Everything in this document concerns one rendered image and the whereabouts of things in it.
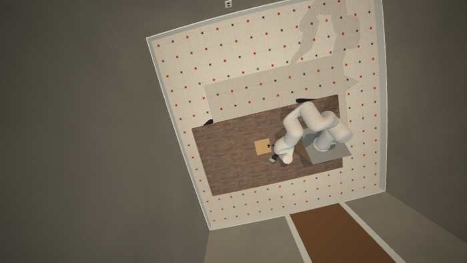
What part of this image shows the tan flat mat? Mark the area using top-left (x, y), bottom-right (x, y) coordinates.
top-left (254, 138), bottom-right (272, 155)

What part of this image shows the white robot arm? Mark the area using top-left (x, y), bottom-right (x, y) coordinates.
top-left (269, 101), bottom-right (353, 164)

